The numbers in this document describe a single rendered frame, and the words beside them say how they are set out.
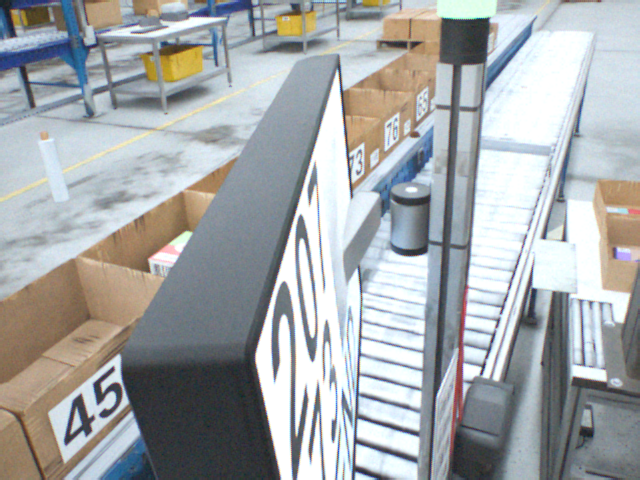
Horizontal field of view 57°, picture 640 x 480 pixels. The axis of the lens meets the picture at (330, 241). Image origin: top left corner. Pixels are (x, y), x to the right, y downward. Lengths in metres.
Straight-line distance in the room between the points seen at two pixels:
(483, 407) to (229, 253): 0.64
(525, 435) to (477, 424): 1.55
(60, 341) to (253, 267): 1.21
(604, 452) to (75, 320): 1.80
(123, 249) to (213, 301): 1.30
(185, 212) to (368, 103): 1.18
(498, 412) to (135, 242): 1.00
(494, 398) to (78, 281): 0.94
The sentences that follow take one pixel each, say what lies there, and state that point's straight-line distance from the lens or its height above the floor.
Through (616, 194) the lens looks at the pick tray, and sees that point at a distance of 2.31.
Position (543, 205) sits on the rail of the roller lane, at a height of 0.73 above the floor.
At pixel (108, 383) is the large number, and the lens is 1.12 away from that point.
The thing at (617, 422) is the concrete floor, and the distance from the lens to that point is 2.52.
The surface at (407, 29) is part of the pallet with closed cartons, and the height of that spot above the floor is 0.29.
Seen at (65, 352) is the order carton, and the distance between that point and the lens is 1.38.
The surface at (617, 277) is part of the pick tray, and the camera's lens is 1.78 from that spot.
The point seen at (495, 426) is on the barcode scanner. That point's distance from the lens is 0.83.
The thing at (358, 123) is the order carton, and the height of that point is 1.03.
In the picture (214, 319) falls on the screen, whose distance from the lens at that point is 0.20.
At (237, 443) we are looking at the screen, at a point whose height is 1.51.
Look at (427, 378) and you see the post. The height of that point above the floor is 1.18.
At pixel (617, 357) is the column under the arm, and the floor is 0.76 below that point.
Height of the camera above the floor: 1.66
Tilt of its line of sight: 28 degrees down
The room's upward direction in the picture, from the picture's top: 2 degrees counter-clockwise
